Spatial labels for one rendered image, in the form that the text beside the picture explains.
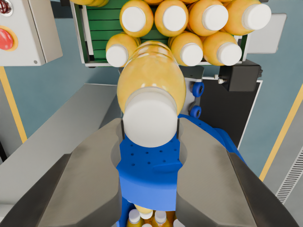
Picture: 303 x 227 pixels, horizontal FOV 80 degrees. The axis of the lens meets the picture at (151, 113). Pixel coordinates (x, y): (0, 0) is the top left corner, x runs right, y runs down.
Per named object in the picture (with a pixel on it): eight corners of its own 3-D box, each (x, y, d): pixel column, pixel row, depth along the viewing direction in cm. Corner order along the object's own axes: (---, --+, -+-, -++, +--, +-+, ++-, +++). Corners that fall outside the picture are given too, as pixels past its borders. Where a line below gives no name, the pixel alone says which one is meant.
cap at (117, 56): (130, 61, 36) (129, 63, 35) (112, 68, 37) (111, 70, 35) (122, 42, 35) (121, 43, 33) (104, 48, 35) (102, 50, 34)
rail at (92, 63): (89, 63, 50) (85, 66, 47) (88, 61, 49) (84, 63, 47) (236, 61, 49) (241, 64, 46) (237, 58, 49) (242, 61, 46)
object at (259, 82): (170, 196, 216) (171, 207, 203) (189, 70, 146) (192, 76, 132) (213, 198, 217) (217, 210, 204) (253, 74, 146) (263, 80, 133)
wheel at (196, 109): (188, 121, 55) (194, 123, 54) (190, 107, 53) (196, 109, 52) (195, 115, 58) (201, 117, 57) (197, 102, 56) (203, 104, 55)
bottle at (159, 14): (155, 33, 51) (155, 41, 34) (153, 3, 47) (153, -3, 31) (181, 31, 50) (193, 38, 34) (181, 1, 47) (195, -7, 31)
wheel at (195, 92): (190, 98, 51) (197, 100, 50) (192, 83, 49) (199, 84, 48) (198, 93, 55) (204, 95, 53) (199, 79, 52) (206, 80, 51)
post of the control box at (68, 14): (113, 17, 129) (24, 19, 40) (112, 11, 127) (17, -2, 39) (119, 17, 129) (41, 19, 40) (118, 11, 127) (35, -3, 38)
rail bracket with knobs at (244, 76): (209, 80, 57) (220, 92, 48) (213, 56, 53) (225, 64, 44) (241, 79, 56) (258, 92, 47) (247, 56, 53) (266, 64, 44)
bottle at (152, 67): (142, 88, 32) (130, 162, 16) (124, 51, 30) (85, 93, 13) (180, 73, 31) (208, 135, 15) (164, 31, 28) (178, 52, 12)
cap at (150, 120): (139, 142, 15) (137, 156, 14) (116, 102, 14) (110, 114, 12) (183, 125, 14) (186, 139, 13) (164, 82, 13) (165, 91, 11)
